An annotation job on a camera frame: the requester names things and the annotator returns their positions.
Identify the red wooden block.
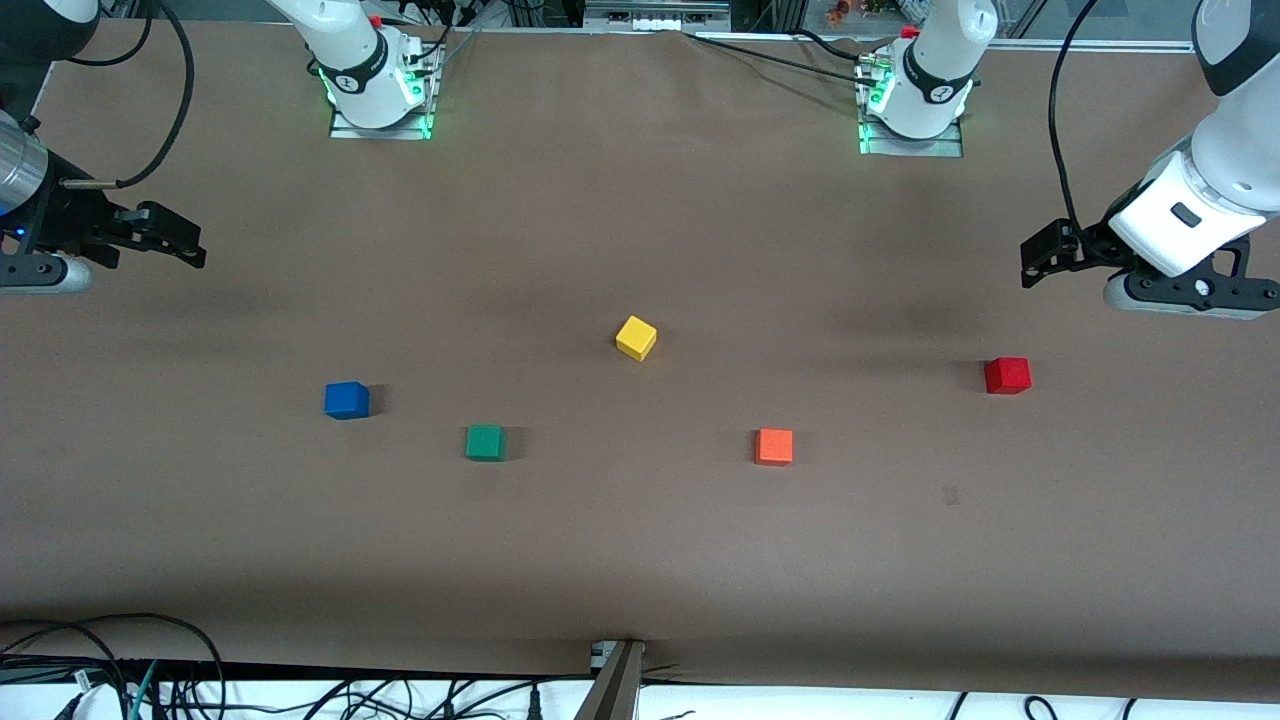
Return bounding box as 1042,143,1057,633
984,356,1033,396

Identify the blue wooden block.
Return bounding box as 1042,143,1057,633
324,381,371,421

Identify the yellow wooden block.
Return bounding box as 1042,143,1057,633
615,315,658,362

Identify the white power strip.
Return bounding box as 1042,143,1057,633
585,0,733,31

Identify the aluminium profile bar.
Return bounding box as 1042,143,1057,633
575,640,647,720

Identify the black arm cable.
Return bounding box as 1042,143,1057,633
60,0,194,191
1047,0,1103,233

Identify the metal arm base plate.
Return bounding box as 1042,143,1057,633
858,60,964,158
330,40,441,141

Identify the aluminium frame rail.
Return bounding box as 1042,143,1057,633
960,38,1201,53

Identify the black table cable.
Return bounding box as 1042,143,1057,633
685,30,871,86

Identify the black looped cable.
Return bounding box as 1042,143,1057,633
0,612,227,720

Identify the teal cable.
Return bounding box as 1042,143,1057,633
130,660,161,720

